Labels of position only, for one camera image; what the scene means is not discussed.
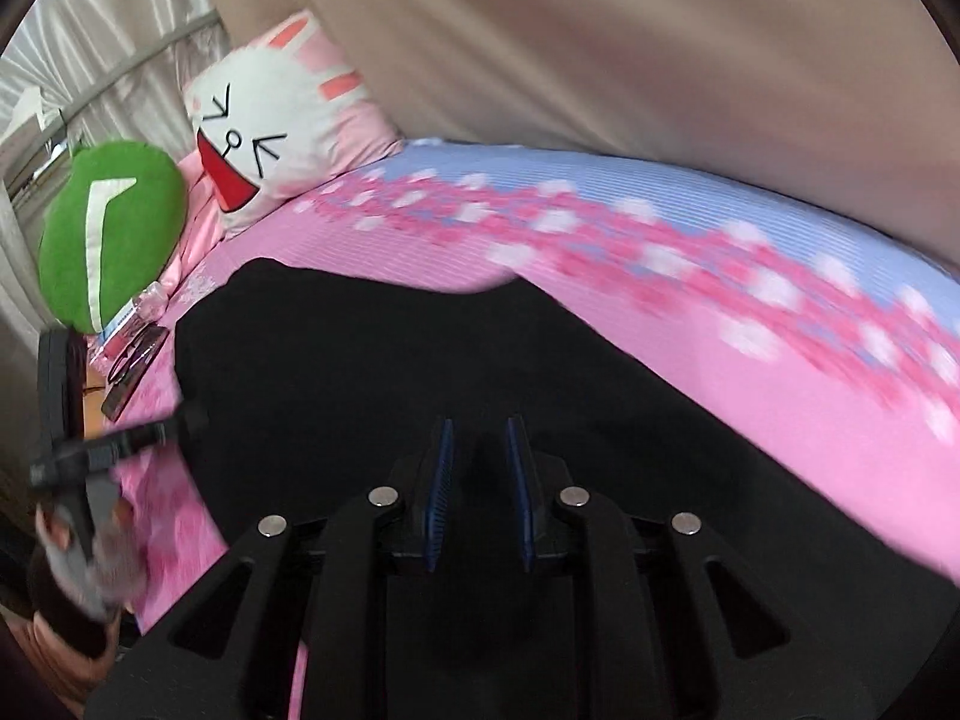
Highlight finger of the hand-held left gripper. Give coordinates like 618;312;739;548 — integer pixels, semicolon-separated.
88;403;211;467

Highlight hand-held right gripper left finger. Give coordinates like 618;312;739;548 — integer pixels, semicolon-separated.
84;418;457;720

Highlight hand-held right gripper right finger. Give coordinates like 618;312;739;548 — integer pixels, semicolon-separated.
504;415;878;720

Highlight black pants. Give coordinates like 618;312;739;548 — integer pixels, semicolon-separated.
120;256;960;720

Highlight person's left hand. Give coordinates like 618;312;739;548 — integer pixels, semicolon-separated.
34;499;149;622

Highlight black eyeglasses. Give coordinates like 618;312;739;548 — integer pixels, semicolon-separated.
106;326;170;385

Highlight clear plastic water bottle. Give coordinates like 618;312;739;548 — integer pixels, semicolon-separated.
97;281;170;346

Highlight green round pillow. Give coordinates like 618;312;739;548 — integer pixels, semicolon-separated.
37;139;188;334

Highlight pink floral bedsheet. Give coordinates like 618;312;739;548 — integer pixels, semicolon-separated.
86;137;960;720

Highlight silver white curtain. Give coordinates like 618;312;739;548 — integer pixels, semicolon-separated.
0;0;230;361

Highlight white rabbit face pillow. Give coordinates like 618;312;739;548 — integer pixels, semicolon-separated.
178;9;400;235

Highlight beige curtain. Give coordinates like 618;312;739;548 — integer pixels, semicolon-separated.
187;0;960;275

